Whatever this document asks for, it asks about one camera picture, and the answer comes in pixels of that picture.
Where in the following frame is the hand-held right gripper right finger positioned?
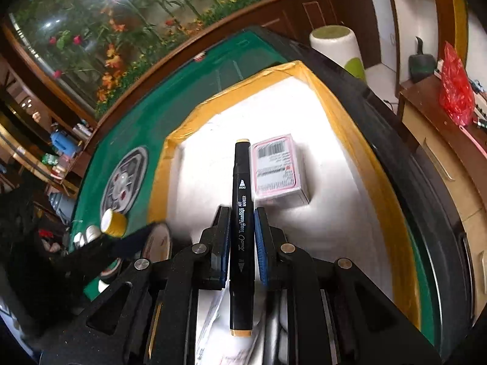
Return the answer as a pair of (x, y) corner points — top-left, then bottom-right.
(254, 207), (442, 365)

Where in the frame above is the black marker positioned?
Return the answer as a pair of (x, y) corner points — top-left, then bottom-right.
(229, 139), (255, 338)

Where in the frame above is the yellow bottle white cap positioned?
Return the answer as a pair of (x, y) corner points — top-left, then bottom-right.
(101, 208), (128, 236)

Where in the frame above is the pink small box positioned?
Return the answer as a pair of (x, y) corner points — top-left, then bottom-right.
(251, 133), (310, 210)

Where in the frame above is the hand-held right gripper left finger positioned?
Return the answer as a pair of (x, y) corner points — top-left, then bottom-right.
(42, 205), (233, 365)

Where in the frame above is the tan drawer cabinet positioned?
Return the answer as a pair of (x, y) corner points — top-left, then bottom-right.
(398, 72), (487, 312)

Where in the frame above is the white bottle red label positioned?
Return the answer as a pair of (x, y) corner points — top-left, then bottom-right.
(142, 222), (173, 270)

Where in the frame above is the red plastic bag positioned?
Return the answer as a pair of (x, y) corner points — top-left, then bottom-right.
(439, 42), (476, 126)

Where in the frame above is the white green stool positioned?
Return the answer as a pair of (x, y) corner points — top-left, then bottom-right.
(309, 25), (368, 84)

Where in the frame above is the pink strap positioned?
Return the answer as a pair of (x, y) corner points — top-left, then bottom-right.
(458, 123), (487, 156)

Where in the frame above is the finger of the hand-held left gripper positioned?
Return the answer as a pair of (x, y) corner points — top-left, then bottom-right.
(97, 224), (155, 263)

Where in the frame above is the white printed leaflet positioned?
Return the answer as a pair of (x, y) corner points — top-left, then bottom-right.
(195, 291), (267, 365)

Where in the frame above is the white foam box yellow tape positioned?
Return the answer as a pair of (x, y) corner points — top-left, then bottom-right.
(146, 60), (422, 365)

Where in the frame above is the grey table control panel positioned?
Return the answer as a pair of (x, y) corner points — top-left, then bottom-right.
(100, 146), (149, 223)

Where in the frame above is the wooden arch frame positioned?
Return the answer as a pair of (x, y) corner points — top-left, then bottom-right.
(430, 0), (469, 69)

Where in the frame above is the flower bamboo wall mural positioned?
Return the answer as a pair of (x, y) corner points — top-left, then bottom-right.
(8, 0), (290, 120)

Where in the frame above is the blue thermos jug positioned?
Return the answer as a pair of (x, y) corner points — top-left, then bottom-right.
(50, 129), (80, 157)

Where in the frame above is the wooden display shelf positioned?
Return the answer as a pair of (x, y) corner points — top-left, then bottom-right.
(0, 57), (96, 198)

